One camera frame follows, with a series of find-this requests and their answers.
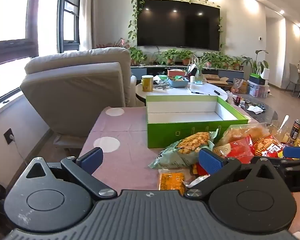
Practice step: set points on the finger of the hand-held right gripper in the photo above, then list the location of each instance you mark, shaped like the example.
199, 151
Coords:
296, 152
290, 163

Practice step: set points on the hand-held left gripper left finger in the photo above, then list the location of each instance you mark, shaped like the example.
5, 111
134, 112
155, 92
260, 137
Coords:
91, 158

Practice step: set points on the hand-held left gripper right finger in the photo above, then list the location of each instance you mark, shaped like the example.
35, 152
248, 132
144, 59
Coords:
211, 161

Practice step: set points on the small red yellow packet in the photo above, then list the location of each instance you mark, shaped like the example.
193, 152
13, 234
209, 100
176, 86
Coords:
197, 168

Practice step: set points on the small white packet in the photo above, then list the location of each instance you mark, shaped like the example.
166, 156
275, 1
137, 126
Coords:
198, 180

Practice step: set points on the red yellow striped packet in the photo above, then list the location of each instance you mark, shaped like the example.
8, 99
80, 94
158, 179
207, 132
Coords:
267, 147

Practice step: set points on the red snack packet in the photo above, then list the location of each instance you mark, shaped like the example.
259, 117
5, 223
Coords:
241, 150

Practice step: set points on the green cardboard box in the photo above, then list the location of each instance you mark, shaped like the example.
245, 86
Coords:
190, 133

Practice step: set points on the green snack bag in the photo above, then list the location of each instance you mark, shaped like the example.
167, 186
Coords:
175, 152

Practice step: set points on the clear bread bag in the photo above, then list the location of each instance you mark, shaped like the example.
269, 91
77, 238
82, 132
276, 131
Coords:
242, 131

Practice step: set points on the orange snack packet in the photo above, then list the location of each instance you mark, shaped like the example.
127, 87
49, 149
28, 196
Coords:
170, 182

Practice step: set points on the dark drink can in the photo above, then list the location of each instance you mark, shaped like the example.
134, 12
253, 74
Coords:
296, 131

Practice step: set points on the drinking glass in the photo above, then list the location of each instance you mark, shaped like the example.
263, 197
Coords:
275, 130

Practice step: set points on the metal spoon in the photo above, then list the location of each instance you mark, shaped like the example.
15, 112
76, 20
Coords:
285, 121

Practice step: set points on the dark round table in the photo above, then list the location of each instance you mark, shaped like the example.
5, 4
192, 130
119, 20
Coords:
265, 115

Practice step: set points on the white paper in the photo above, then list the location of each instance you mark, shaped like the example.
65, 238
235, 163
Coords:
255, 109

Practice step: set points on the black marker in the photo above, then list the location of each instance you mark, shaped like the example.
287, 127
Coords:
217, 92

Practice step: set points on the black pen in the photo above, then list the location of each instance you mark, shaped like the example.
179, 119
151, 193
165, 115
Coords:
200, 93

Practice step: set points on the clear storage box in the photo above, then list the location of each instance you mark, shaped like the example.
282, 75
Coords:
258, 90

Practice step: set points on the beige recliner sofa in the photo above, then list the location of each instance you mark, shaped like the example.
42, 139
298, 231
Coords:
77, 87

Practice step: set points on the white round coffee table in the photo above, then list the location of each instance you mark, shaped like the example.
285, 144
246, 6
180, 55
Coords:
205, 88

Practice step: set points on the plastic bag of oranges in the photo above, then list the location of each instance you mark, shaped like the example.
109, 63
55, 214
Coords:
240, 86

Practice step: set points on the open cardboard box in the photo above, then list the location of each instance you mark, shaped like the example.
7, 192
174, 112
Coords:
216, 80

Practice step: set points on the small white cup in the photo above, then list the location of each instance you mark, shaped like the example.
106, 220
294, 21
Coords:
192, 79

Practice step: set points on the green lidded bin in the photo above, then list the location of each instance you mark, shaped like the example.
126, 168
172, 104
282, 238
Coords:
254, 78

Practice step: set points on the blue tray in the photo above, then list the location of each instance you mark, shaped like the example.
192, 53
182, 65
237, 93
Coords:
178, 83

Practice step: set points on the dark television cabinet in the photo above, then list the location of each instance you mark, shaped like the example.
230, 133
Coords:
223, 73

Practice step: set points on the yellow canister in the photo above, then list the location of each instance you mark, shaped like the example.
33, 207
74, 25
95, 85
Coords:
147, 83

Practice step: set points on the spider plant in glass vase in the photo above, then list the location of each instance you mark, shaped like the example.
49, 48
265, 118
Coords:
199, 67

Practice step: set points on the orange storage box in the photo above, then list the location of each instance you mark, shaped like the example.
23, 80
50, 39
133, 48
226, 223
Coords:
176, 73

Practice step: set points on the tall leafy plant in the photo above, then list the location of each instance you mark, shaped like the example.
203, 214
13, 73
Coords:
256, 62

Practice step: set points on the row of potted plants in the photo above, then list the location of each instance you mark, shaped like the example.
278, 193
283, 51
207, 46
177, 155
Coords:
170, 55

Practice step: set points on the narrow dark framed window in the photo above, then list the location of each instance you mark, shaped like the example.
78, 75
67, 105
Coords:
68, 25

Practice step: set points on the beige curtain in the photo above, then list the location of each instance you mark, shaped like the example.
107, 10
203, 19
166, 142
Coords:
87, 17

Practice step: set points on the green trailing vine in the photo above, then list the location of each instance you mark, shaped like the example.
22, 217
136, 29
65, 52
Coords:
133, 17

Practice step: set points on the large dark framed window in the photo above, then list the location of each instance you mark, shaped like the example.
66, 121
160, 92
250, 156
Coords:
12, 10

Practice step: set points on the dark wall outlet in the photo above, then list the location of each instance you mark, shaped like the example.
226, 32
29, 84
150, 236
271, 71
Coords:
8, 136

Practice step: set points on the black wall television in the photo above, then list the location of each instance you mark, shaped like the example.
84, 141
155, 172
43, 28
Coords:
177, 22

